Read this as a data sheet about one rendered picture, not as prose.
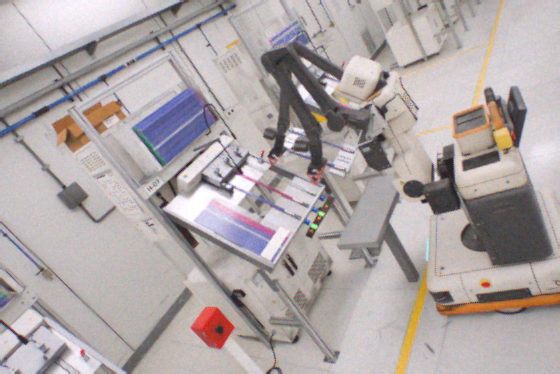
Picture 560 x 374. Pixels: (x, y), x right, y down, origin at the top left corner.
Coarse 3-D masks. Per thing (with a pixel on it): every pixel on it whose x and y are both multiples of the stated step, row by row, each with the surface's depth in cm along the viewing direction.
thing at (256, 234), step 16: (208, 208) 218; (224, 208) 219; (240, 208) 221; (208, 224) 210; (224, 224) 211; (240, 224) 213; (256, 224) 214; (272, 224) 215; (240, 240) 205; (256, 240) 207; (272, 240) 208; (272, 256) 201
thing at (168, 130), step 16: (176, 96) 231; (192, 96) 236; (160, 112) 217; (176, 112) 225; (192, 112) 234; (208, 112) 243; (144, 128) 208; (160, 128) 216; (176, 128) 223; (192, 128) 232; (144, 144) 211; (160, 144) 214; (176, 144) 221; (160, 160) 214
